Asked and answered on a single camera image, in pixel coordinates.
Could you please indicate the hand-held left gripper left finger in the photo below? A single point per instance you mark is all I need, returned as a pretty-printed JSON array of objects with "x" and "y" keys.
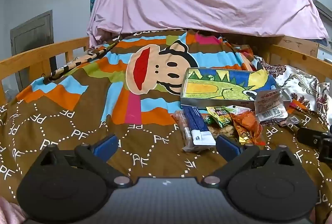
[{"x": 106, "y": 146}]

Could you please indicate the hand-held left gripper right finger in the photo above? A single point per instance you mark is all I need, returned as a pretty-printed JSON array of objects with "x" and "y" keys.
[{"x": 225, "y": 146}]

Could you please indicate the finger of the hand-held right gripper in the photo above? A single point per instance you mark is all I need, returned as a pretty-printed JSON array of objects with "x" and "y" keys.
[{"x": 308, "y": 137}]

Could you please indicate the clear peanut brittle packet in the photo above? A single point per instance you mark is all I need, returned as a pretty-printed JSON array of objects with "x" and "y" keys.
[{"x": 220, "y": 131}]

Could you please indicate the gold snack packet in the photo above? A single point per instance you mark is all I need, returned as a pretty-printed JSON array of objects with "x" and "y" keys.
[{"x": 246, "y": 139}]

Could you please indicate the small clear barcoded packet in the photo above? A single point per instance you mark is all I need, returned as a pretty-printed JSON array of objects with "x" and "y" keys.
[{"x": 292, "y": 119}]

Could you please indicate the green and yellow snack packet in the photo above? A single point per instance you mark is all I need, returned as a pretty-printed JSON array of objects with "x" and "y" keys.
[{"x": 220, "y": 116}]

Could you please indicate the orange snack packet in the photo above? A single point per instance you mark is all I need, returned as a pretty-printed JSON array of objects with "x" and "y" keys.
[{"x": 246, "y": 123}]

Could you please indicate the green sausage stick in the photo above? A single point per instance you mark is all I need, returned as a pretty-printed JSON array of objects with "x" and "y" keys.
[{"x": 208, "y": 119}]

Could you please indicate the blue and white snack packet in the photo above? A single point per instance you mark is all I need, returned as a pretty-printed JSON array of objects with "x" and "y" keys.
[{"x": 198, "y": 125}]

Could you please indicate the clear nut candy packet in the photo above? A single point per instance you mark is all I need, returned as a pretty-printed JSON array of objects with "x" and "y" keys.
[{"x": 182, "y": 130}]

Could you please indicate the large white clear snack packet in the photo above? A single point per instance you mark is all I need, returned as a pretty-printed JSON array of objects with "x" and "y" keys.
[{"x": 269, "y": 107}]

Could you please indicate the silver tin box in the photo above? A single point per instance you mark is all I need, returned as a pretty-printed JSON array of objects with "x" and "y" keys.
[{"x": 202, "y": 102}]

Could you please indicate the cartoon monkey printed blanket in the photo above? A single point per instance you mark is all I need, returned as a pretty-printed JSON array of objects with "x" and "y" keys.
[{"x": 77, "y": 115}]

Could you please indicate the floral satin cloth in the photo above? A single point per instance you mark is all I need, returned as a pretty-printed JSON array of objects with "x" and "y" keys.
[{"x": 300, "y": 84}]

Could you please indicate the pink fuzzy garment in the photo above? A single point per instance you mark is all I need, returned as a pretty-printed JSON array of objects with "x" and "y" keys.
[{"x": 7, "y": 213}]

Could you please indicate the grey door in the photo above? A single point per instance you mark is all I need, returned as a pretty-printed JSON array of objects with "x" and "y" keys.
[{"x": 31, "y": 34}]

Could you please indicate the wooden bed frame board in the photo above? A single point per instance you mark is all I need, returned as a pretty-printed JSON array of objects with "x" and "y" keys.
[{"x": 293, "y": 58}]

